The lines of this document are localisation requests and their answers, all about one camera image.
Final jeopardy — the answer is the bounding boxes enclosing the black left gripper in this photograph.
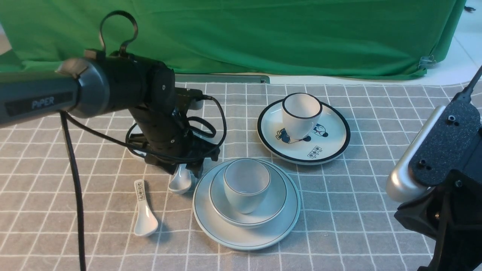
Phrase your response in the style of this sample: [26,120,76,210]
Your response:
[128,87,220,177]

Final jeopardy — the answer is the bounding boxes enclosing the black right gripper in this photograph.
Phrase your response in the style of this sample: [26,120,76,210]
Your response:
[394,171,482,271]

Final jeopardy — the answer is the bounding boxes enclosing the plain white ceramic spoon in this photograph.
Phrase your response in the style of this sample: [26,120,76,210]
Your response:
[168,164,193,195]

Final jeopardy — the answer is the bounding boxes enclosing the pale ceramic cup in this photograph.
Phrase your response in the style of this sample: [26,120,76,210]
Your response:
[223,158,271,214]

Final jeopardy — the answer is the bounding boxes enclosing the shallow pale bowl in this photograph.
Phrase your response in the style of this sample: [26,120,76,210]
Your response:
[209,164,287,228]

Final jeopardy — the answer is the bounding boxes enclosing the grey black left arm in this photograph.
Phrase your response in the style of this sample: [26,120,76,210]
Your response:
[0,50,224,177]

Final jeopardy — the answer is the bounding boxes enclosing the white spoon with pattern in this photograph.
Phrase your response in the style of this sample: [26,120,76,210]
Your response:
[134,180,159,237]

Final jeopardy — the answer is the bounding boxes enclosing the large pale plate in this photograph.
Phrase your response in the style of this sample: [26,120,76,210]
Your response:
[192,159,301,251]

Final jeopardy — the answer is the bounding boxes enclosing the black-rimmed white cup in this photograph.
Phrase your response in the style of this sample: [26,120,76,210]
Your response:
[282,93,323,141]

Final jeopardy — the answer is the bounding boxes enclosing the black-rimmed cartoon plate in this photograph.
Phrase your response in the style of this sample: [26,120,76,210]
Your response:
[257,100,351,165]

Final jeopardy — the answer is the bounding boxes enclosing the metal binder clip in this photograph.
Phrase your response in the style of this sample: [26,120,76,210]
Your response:
[417,55,437,69]

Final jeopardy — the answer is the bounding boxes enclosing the green backdrop cloth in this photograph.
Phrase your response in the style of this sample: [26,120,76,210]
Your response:
[0,0,465,80]

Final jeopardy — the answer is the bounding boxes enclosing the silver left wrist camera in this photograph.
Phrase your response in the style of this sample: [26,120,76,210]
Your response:
[188,89,204,110]

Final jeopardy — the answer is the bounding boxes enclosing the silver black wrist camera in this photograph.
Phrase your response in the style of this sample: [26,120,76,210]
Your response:
[386,101,481,203]

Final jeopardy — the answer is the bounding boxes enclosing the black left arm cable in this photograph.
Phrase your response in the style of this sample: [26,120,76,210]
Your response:
[59,11,228,271]

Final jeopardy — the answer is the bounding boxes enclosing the black camera cable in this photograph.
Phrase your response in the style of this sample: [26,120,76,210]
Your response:
[454,66,482,104]

